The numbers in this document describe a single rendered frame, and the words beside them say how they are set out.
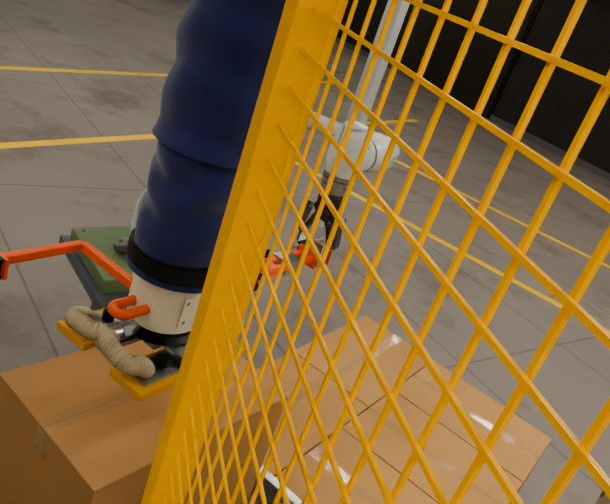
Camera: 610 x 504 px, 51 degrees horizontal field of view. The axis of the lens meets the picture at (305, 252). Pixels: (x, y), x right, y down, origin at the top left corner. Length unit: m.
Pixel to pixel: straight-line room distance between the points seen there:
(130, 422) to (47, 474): 0.20
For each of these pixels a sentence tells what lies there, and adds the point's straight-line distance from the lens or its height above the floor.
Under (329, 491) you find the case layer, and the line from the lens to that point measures 2.16.
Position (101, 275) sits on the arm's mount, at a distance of 2.33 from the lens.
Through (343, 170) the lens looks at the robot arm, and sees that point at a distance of 1.79.
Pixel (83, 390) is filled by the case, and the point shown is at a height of 0.95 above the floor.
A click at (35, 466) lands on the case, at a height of 0.83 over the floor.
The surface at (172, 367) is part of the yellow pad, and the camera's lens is 1.45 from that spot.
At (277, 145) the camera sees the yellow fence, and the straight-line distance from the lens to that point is 0.70.
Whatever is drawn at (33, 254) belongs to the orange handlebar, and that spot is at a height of 1.24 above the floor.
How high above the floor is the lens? 2.01
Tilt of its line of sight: 24 degrees down
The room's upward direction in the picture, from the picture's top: 20 degrees clockwise
